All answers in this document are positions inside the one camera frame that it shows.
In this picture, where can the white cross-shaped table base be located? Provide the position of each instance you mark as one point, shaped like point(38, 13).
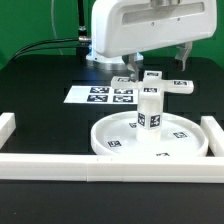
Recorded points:
point(153, 79)

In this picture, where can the white round table top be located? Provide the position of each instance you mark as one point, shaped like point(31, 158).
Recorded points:
point(116, 135)

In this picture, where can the white right fence rail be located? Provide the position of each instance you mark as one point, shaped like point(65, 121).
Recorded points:
point(215, 135)

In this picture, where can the white front fence rail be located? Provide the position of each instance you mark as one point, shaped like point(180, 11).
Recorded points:
point(93, 168)

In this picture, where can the white left fence rail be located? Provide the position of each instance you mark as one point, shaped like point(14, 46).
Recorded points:
point(7, 127)

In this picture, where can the sheet of fiducial markers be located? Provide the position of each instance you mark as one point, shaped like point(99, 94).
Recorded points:
point(101, 95)

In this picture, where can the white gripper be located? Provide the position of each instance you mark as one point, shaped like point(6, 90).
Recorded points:
point(123, 27)

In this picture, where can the white fence rail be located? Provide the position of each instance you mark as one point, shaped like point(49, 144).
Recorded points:
point(215, 135)
point(7, 127)
point(93, 168)

